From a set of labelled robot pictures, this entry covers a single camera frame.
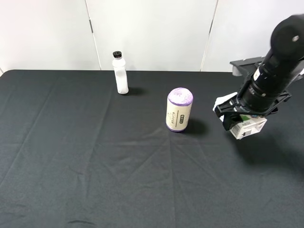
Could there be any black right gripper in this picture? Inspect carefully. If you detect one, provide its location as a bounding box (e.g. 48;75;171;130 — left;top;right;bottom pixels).
215;90;292;131

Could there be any white blue milk carton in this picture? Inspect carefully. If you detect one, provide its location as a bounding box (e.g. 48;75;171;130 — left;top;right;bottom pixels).
213;92;267;140

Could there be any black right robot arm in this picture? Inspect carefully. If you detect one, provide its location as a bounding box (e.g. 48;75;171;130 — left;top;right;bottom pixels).
215;14;304;131

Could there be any purple trash bag roll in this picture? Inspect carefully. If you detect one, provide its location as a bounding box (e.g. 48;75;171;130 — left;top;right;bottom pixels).
166;87;193;132

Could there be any white bottle black cap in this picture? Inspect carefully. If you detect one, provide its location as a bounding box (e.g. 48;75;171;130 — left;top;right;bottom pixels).
112;51;129;95

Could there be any black tablecloth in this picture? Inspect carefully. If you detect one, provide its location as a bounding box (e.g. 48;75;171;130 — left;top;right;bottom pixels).
0;70;304;228

